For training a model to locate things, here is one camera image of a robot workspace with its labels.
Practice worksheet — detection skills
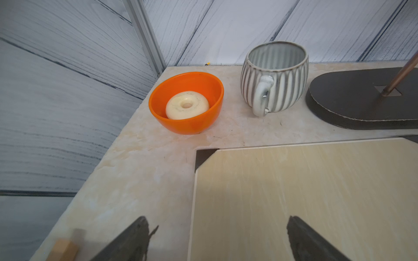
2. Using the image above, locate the wooden easel on left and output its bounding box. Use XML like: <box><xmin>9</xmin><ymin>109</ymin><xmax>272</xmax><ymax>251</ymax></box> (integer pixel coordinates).
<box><xmin>46</xmin><ymin>239</ymin><xmax>79</xmax><ymax>261</ymax></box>

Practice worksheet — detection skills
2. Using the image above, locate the left metal frame post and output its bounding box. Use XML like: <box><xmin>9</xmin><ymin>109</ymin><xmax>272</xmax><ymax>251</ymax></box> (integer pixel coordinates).
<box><xmin>123</xmin><ymin>0</ymin><xmax>167</xmax><ymax>78</ymax></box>

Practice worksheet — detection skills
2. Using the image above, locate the striped ceramic mug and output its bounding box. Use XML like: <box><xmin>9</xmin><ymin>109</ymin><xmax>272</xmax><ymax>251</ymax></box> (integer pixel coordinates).
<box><xmin>240</xmin><ymin>41</ymin><xmax>309</xmax><ymax>117</ymax></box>

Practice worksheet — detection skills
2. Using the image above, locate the orange plastic bowl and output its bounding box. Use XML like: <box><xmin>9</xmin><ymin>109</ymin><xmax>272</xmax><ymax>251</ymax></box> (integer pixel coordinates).
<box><xmin>149</xmin><ymin>72</ymin><xmax>224</xmax><ymax>135</ymax></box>

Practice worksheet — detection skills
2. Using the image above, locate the dark metal hanger stand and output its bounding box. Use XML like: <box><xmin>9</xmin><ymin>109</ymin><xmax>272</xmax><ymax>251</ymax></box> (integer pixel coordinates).
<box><xmin>305</xmin><ymin>54</ymin><xmax>418</xmax><ymax>130</ymax></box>

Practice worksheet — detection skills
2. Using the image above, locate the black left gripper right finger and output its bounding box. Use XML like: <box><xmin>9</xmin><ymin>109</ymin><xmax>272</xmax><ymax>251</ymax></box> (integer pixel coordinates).
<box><xmin>286</xmin><ymin>216</ymin><xmax>349</xmax><ymax>261</ymax></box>

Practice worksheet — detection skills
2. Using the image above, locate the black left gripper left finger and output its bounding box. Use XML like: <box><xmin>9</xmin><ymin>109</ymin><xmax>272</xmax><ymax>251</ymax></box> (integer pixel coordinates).
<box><xmin>91</xmin><ymin>216</ymin><xmax>159</xmax><ymax>261</ymax></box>

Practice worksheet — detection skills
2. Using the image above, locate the white toy donut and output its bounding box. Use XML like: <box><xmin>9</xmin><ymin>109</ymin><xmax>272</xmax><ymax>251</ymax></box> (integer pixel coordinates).
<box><xmin>165</xmin><ymin>91</ymin><xmax>210</xmax><ymax>120</ymax></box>

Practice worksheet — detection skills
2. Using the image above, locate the left light wooden board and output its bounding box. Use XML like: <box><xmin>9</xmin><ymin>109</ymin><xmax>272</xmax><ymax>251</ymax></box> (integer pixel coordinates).
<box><xmin>188</xmin><ymin>138</ymin><xmax>418</xmax><ymax>261</ymax></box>

